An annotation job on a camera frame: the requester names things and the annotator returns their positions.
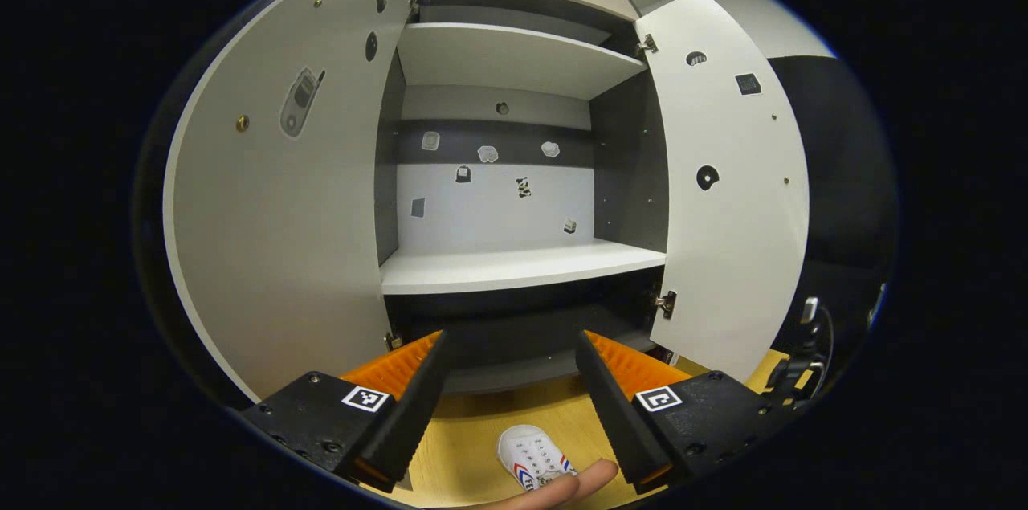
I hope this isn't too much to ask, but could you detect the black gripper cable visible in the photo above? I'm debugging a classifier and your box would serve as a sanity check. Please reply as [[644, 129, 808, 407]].
[[815, 305, 836, 398]]

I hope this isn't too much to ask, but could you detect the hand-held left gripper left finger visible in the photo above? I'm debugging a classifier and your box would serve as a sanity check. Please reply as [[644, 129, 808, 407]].
[[241, 329, 451, 493]]

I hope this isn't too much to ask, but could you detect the white striped shoe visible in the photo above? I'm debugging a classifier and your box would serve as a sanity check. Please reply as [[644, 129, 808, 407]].
[[496, 424, 579, 492]]

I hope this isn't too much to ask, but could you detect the white shoe cabinet door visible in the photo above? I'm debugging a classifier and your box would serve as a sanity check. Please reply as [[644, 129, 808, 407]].
[[163, 0, 426, 405], [634, 0, 810, 382]]

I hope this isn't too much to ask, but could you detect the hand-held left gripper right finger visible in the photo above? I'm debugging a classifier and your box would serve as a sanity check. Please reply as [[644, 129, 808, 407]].
[[574, 329, 796, 495]]

